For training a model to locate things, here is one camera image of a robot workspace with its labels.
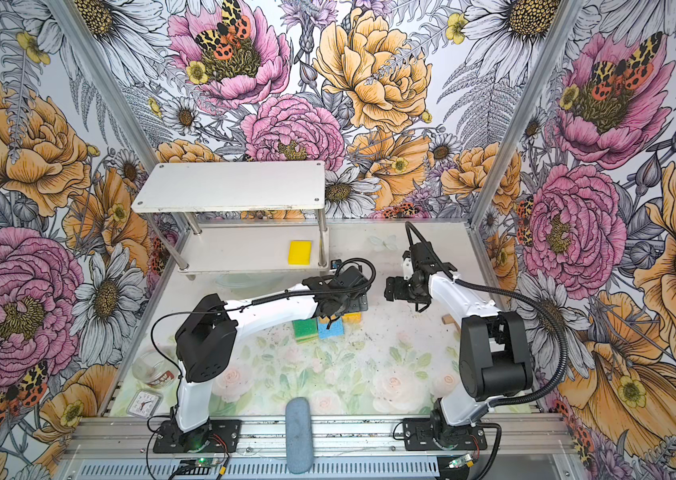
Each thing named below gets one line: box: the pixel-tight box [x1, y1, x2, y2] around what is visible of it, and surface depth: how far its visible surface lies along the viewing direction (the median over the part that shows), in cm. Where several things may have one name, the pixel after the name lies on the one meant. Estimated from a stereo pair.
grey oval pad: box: [285, 397, 313, 475], surface depth 74 cm
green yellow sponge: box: [292, 318, 319, 344], surface depth 91 cm
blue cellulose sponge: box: [317, 317, 345, 339], surface depth 91 cm
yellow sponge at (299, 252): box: [288, 240, 313, 266], surface depth 105 cm
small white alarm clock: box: [126, 390, 163, 419], surface depth 79 cm
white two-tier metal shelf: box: [132, 160, 331, 272], surface depth 87 cm
